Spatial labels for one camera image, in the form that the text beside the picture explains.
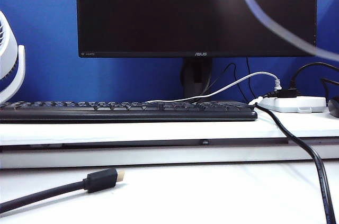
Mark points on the white power strip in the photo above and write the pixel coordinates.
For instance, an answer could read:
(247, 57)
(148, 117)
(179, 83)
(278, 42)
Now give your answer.
(304, 102)

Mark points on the white desk fan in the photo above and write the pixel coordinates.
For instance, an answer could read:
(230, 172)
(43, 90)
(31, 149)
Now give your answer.
(8, 57)

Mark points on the black monitor stand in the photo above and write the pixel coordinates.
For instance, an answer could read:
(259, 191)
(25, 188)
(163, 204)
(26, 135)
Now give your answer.
(196, 75)

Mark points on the black computer mouse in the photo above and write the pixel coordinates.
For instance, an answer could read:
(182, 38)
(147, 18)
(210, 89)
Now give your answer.
(335, 107)

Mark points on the blue office partition panel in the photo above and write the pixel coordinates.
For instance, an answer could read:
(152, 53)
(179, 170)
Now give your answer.
(53, 36)

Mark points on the black computer keyboard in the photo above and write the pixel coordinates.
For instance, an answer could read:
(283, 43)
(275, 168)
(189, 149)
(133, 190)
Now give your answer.
(106, 115)

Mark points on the black plug on power strip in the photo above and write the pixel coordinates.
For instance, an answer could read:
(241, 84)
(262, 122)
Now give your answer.
(284, 93)

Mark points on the black ASUS computer monitor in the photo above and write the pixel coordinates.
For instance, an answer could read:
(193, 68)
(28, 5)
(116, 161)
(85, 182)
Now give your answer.
(159, 9)

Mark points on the white desk riser shelf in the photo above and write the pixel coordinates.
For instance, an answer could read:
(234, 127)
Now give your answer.
(132, 131)

